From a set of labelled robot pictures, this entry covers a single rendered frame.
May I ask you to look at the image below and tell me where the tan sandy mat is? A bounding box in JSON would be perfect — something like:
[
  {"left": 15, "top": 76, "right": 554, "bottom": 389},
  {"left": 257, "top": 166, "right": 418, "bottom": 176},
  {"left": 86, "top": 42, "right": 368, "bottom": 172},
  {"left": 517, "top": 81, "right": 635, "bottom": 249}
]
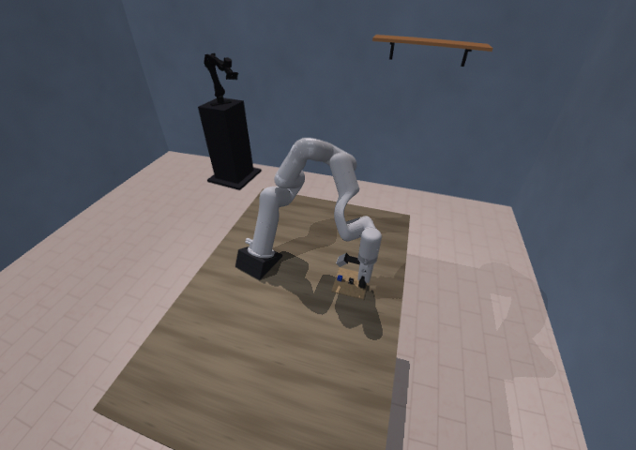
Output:
[{"left": 332, "top": 268, "right": 366, "bottom": 300}]

